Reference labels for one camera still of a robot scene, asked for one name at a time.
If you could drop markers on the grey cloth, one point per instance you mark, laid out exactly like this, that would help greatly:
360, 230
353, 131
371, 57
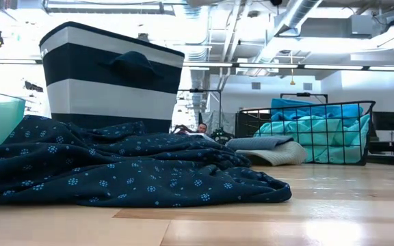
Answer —
258, 143

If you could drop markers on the teal cloths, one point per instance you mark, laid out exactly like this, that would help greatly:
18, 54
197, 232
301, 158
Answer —
320, 140

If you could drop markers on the person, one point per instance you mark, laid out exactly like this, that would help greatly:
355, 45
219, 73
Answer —
202, 128

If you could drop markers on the long ceiling light bar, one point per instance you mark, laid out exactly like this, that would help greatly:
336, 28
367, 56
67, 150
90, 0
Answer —
208, 64
268, 65
392, 68
333, 67

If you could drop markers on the cream knit cloth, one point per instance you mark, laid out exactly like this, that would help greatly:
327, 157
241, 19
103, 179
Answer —
279, 155

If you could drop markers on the navy dotted cloth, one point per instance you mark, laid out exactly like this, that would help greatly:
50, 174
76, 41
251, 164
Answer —
115, 164

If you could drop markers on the navy white striped hamper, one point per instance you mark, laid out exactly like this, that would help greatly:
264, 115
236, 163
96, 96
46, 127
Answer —
108, 99

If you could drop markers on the black desk monitor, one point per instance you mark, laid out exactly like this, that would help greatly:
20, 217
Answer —
387, 121

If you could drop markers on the silver ventilation duct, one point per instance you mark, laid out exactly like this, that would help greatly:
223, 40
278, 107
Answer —
296, 17

